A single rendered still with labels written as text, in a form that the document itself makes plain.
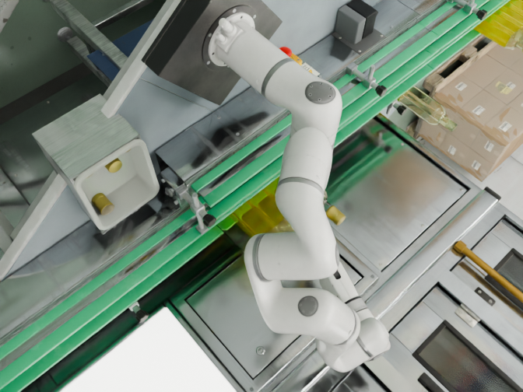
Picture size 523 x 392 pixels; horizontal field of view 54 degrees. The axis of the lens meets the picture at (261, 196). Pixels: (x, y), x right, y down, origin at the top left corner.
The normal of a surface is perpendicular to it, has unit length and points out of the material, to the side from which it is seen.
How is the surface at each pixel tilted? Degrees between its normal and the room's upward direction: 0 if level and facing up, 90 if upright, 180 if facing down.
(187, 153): 90
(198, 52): 1
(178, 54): 1
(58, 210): 0
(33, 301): 90
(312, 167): 76
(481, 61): 90
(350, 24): 90
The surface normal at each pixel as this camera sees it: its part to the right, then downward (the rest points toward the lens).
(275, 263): -0.47, 0.22
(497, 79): -0.11, -0.60
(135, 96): 0.67, 0.64
